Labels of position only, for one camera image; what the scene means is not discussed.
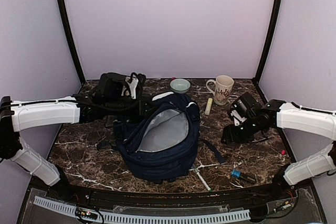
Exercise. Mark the white slotted cable duct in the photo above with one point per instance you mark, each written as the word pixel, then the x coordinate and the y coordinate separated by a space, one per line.
pixel 144 215

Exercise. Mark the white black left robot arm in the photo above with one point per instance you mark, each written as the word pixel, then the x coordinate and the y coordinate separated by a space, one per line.
pixel 17 117

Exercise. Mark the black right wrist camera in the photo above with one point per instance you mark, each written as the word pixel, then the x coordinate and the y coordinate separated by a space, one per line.
pixel 246 106

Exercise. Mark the light green ceramic bowl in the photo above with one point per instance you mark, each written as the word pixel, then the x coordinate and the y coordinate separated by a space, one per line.
pixel 180 85

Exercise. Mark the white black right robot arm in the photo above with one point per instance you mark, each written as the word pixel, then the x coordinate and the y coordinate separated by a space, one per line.
pixel 284 115

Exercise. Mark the black marker with blue cap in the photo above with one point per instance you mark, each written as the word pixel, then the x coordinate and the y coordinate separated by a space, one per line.
pixel 242 176

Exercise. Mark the black left frame post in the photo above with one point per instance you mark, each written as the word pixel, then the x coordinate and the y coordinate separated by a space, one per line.
pixel 70 40

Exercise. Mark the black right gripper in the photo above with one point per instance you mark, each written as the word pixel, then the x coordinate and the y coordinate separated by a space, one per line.
pixel 231 136

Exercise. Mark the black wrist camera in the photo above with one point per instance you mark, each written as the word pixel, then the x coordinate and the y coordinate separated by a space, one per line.
pixel 110 86
pixel 246 106

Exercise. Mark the navy blue student backpack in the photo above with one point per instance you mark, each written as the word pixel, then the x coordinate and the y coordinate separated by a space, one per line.
pixel 161 146

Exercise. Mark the pale yellow highlighter marker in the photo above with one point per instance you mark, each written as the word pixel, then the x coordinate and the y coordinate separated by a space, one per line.
pixel 208 106

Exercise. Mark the black front rail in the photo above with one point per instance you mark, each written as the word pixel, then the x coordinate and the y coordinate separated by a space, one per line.
pixel 188 191

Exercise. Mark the black right frame post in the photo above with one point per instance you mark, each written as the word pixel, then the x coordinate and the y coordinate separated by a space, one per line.
pixel 268 40

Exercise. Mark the cream ceramic mug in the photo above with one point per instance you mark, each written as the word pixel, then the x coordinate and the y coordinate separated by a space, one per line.
pixel 221 88

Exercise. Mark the black frame post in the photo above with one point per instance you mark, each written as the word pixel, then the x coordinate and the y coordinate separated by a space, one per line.
pixel 268 40
pixel 70 40

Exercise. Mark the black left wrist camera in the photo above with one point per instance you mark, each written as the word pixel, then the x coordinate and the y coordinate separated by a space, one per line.
pixel 110 86

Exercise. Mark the white pen with green tip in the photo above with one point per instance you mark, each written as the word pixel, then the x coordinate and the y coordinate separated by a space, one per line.
pixel 195 169

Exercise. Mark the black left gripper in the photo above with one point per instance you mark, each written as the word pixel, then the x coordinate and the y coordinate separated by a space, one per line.
pixel 139 110

